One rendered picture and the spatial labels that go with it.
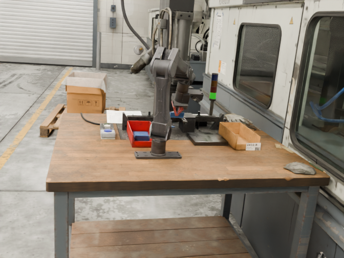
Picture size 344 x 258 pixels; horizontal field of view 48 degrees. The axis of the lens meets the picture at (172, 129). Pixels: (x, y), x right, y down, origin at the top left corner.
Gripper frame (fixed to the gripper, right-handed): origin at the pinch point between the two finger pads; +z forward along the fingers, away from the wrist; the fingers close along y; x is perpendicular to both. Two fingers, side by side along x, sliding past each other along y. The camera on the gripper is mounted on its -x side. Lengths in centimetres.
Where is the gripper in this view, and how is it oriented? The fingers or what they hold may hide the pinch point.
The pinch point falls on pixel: (176, 114)
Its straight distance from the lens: 193.4
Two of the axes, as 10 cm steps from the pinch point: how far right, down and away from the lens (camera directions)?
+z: -1.7, 7.6, 6.2
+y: -1.6, -6.5, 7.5
